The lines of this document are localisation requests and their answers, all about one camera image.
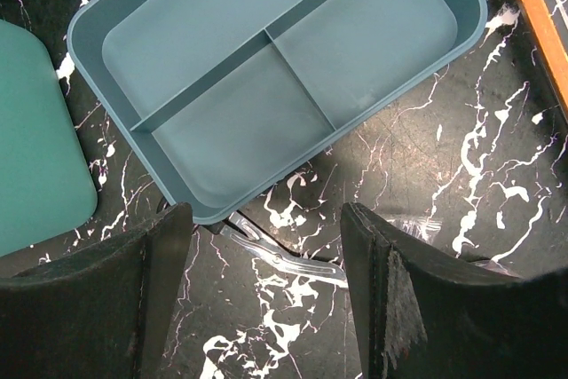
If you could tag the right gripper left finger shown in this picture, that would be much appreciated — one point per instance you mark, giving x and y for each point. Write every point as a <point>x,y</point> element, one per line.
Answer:
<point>101,312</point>

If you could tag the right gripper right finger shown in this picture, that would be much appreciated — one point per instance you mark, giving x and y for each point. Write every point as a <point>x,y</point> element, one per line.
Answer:
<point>420,313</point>

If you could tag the bagged tape roll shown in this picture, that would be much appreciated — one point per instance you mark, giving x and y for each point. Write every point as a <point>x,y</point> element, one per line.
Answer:
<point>420,227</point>

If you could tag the green medicine kit box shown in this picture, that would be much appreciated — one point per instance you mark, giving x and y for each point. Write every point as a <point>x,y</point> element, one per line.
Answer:
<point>46,185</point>

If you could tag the clear round plastic jar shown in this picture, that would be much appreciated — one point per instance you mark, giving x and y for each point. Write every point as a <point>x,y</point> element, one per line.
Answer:
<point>490,265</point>

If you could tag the orange wooden shelf rack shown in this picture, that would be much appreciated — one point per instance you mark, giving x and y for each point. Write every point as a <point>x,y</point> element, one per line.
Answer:
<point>550,45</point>

